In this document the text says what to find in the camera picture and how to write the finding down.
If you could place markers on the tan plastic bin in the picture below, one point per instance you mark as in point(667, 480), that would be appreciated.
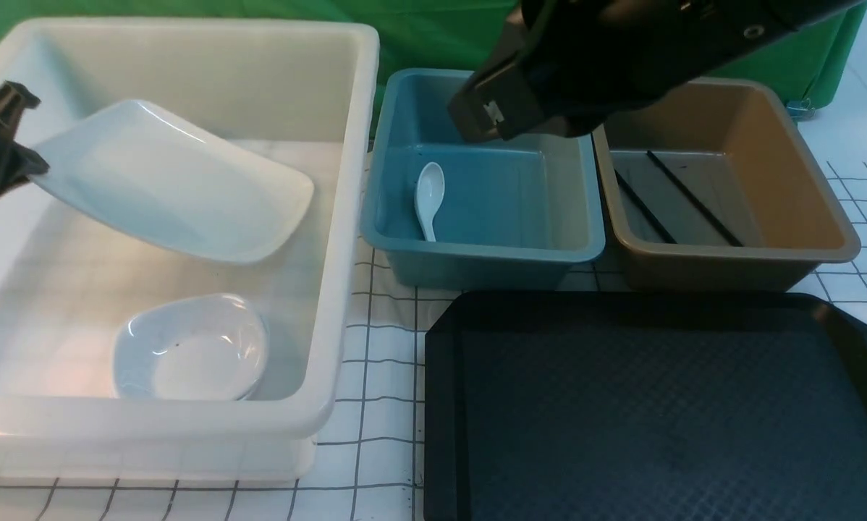
point(734, 145)

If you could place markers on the green backdrop cloth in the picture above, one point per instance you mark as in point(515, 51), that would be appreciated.
point(404, 29)

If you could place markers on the black serving tray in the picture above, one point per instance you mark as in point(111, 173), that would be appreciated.
point(630, 406)

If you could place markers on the white ceramic soup spoon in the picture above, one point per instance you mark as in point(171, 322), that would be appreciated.
point(429, 196)

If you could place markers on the large white square plate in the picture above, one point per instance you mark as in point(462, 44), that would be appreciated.
point(149, 174)

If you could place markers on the large white plastic tub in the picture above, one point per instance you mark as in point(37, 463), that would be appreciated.
point(68, 284)

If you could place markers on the white bowl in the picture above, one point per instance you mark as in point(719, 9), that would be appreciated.
point(210, 347)

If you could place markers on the black chopstick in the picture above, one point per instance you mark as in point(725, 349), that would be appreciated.
point(730, 238)
point(644, 210)

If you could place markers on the blue plastic bin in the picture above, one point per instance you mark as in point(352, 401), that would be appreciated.
point(515, 214)

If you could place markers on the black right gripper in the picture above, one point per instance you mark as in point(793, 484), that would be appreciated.
point(563, 67)

